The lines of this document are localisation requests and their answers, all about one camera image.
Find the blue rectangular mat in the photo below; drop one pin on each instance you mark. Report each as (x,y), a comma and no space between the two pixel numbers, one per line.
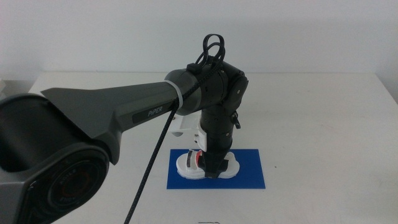
(248,177)

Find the white shoe with striped heel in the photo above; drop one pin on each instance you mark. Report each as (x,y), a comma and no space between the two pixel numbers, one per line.
(189,172)

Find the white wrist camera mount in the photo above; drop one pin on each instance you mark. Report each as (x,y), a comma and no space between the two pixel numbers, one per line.
(186,123)

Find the white zip tie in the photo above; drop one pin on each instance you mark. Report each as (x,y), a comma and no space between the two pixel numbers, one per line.
(176,91)

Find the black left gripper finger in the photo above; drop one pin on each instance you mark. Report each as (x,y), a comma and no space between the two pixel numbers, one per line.
(202,161)
(215,168)

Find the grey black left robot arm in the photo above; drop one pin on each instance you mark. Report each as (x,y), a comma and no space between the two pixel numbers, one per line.
(93,105)

